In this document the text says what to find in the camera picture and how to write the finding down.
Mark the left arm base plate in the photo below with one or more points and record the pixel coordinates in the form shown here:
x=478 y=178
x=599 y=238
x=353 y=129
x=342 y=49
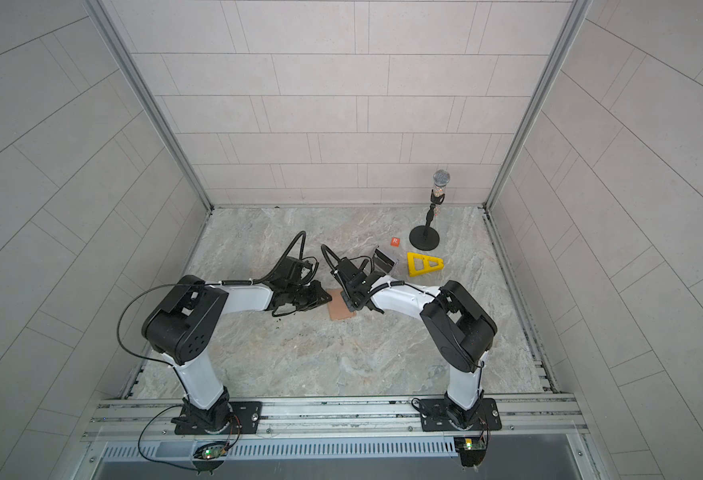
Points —
x=224 y=417

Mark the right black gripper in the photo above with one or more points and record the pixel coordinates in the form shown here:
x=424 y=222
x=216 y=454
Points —
x=345 y=293

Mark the aluminium mounting rail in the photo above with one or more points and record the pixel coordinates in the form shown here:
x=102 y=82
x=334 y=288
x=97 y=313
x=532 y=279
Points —
x=336 y=417

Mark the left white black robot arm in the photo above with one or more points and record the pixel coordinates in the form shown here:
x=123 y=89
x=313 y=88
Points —
x=181 y=327

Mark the perforated vent strip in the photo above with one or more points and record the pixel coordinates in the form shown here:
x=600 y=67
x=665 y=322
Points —
x=181 y=452

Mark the left green circuit board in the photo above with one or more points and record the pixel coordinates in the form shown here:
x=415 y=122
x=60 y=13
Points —
x=211 y=451

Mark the clear acrylic card box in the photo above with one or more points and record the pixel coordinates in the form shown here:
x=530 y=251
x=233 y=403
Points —
x=396 y=273

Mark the right circuit board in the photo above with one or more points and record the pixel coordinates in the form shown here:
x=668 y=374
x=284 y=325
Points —
x=471 y=450

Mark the brown leather card holder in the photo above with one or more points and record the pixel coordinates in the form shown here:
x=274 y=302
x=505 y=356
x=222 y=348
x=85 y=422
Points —
x=337 y=308

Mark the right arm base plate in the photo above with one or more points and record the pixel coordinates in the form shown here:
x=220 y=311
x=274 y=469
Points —
x=442 y=415

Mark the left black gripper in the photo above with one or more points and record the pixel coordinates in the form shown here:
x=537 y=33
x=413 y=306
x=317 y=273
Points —
x=315 y=298

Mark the yellow triangular plastic piece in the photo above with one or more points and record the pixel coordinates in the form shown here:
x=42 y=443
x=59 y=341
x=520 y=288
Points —
x=421 y=264

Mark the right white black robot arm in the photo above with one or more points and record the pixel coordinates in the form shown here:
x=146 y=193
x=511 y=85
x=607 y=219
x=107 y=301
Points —
x=460 y=328

